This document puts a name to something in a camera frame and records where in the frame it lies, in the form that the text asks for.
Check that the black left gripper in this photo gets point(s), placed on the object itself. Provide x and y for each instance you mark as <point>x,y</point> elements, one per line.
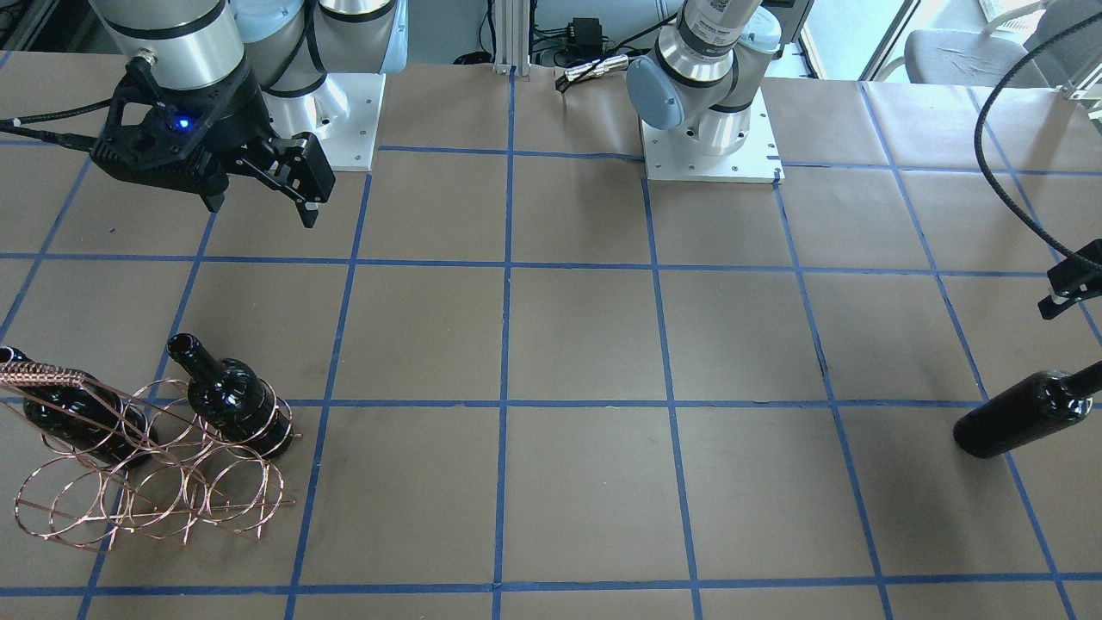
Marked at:
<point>1074,285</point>

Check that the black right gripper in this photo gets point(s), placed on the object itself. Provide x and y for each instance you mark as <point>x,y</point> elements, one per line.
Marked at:
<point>244,109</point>

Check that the dark wine bottle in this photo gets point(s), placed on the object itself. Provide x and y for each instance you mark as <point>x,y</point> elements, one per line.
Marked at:
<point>1041,404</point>

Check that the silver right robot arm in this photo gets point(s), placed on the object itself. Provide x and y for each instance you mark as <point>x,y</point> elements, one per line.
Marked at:
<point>193,44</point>

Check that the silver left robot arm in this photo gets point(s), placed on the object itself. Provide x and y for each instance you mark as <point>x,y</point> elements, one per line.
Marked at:
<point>696,89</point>

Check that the dark bottle in basket front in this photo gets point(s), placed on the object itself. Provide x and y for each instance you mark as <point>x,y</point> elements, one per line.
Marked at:
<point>228,395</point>

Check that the dark bottle in basket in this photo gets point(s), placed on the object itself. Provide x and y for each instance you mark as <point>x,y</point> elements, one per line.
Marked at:
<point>228,395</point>
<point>92,420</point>

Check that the dark bottle in basket rear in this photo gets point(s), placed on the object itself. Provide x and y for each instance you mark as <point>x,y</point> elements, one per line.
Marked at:
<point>92,420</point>

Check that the grey office chair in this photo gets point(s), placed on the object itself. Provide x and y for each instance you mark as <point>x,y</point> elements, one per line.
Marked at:
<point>959,57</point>

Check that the aluminium frame post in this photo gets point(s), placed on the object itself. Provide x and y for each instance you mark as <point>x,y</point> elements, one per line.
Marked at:
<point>511,37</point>

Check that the copper wire wine basket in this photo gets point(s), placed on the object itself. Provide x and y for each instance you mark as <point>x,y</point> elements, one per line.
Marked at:
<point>194,478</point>

